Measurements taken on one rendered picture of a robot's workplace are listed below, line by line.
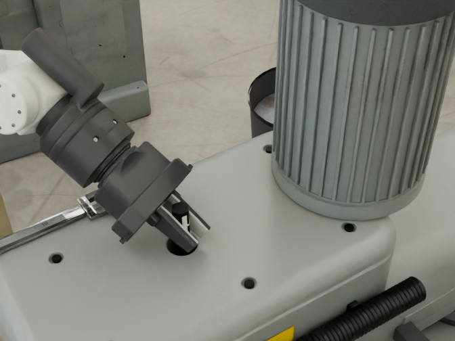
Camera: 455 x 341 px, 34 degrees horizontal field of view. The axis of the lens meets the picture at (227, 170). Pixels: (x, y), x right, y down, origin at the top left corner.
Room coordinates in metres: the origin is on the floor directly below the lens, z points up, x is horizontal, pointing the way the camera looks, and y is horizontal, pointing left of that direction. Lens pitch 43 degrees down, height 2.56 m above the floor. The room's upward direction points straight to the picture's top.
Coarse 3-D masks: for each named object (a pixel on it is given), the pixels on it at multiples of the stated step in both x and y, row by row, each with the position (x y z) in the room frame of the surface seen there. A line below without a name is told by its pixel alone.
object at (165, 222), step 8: (160, 208) 0.59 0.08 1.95; (152, 216) 0.59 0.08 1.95; (160, 216) 0.58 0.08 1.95; (168, 216) 0.58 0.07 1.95; (152, 224) 0.58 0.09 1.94; (160, 224) 0.59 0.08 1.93; (168, 224) 0.58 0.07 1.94; (176, 224) 0.58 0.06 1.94; (168, 232) 0.58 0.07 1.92; (176, 232) 0.57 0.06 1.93; (184, 232) 0.57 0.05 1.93; (176, 240) 0.58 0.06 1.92; (184, 240) 0.57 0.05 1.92; (192, 240) 0.57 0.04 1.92; (184, 248) 0.57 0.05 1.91; (192, 248) 0.57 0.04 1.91
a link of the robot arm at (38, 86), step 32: (32, 32) 0.71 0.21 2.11; (32, 64) 0.70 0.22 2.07; (64, 64) 0.68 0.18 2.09; (0, 96) 0.64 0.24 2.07; (32, 96) 0.65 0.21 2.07; (64, 96) 0.67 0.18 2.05; (96, 96) 0.68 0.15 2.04; (0, 128) 0.63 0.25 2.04; (32, 128) 0.65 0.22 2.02; (64, 128) 0.63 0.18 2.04
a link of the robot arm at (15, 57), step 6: (0, 54) 0.75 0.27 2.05; (6, 54) 0.75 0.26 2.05; (12, 54) 0.75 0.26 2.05; (18, 54) 0.75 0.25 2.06; (24, 54) 0.75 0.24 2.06; (0, 60) 0.75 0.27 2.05; (6, 60) 0.75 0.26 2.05; (12, 60) 0.75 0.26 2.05; (18, 60) 0.75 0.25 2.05; (24, 60) 0.74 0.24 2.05; (0, 66) 0.74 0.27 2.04; (6, 66) 0.75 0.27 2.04; (12, 66) 0.75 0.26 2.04
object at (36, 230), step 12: (84, 204) 0.65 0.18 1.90; (60, 216) 0.63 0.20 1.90; (72, 216) 0.63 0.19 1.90; (84, 216) 0.64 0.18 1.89; (96, 216) 0.63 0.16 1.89; (24, 228) 0.61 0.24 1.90; (36, 228) 0.61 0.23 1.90; (48, 228) 0.61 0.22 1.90; (0, 240) 0.59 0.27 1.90; (12, 240) 0.59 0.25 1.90; (24, 240) 0.59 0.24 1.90; (0, 252) 0.58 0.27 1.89
